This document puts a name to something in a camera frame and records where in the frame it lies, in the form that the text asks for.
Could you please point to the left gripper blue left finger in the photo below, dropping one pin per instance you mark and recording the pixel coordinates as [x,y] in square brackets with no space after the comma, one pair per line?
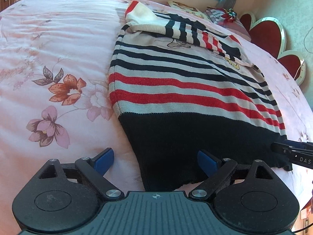
[92,171]

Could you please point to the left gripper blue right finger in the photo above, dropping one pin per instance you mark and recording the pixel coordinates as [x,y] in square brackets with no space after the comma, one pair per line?
[219,174]

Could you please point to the striped knit child sweater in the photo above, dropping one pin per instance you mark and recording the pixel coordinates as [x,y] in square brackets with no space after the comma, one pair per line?
[177,87]

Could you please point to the pink floral bed sheet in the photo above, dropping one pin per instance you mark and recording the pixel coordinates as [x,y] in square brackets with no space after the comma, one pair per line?
[55,109]

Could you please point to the red white bed headboard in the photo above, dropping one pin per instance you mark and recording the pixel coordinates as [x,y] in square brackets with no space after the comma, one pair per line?
[268,34]

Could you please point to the striped pillow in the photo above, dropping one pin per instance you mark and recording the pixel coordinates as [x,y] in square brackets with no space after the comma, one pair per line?
[236,27]

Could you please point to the red decorative item on pillow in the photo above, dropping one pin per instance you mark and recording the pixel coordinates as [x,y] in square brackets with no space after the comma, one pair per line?
[229,15]

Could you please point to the yellow folded blanket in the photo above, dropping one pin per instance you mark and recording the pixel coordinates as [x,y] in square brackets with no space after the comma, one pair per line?
[188,9]

